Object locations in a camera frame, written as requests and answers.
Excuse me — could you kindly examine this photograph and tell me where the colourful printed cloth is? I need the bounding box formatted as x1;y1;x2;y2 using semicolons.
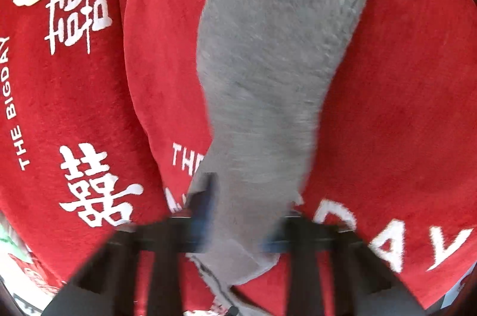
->
0;214;51;305

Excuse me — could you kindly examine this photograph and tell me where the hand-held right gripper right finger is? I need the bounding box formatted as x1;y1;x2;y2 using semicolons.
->
261;214;426;316

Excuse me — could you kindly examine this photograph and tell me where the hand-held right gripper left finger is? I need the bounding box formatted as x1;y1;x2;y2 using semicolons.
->
41;172;220;316

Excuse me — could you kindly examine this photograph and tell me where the red round printed cushion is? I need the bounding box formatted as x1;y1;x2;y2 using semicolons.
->
119;0;477;316

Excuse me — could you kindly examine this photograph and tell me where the grey sock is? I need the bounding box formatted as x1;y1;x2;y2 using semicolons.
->
188;0;380;316

